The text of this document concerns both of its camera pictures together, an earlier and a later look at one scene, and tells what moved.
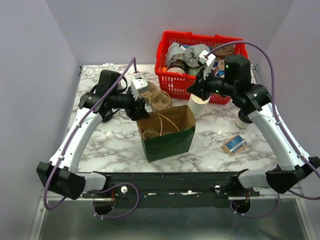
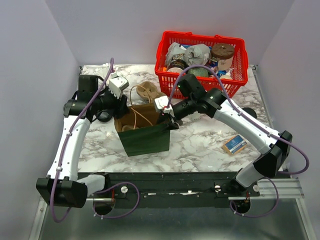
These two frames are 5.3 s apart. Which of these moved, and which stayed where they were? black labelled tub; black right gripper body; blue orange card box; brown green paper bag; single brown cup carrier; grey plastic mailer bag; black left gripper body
Moved: brown green paper bag; single brown cup carrier; black right gripper body; black left gripper body
Stayed: black labelled tub; blue orange card box; grey plastic mailer bag
